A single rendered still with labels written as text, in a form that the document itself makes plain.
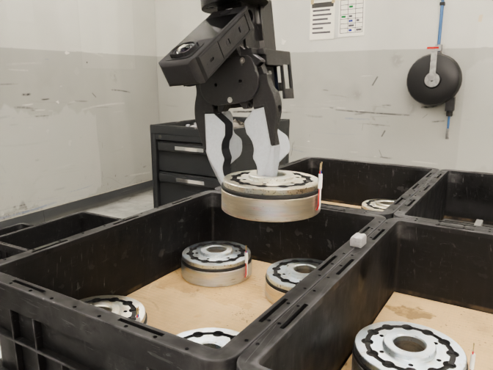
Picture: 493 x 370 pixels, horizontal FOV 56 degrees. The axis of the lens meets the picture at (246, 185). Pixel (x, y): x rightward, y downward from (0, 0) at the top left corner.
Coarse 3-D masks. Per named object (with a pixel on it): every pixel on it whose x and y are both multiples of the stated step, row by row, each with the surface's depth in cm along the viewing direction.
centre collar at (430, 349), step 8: (384, 336) 46; (392, 336) 46; (400, 336) 46; (408, 336) 46; (416, 336) 46; (424, 336) 46; (384, 344) 44; (392, 344) 44; (424, 344) 44; (432, 344) 44; (392, 352) 43; (400, 352) 43; (408, 352) 43; (416, 352) 43; (424, 352) 43; (432, 352) 43; (408, 360) 42; (416, 360) 42; (424, 360) 42
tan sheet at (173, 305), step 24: (264, 264) 73; (144, 288) 64; (168, 288) 64; (192, 288) 64; (216, 288) 64; (240, 288) 64; (264, 288) 64; (168, 312) 58; (192, 312) 58; (216, 312) 58; (240, 312) 58
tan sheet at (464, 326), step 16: (400, 304) 60; (416, 304) 60; (432, 304) 60; (448, 304) 60; (384, 320) 56; (400, 320) 56; (416, 320) 56; (432, 320) 56; (448, 320) 56; (464, 320) 56; (480, 320) 56; (448, 336) 52; (464, 336) 52; (480, 336) 52; (480, 352) 49; (480, 368) 47
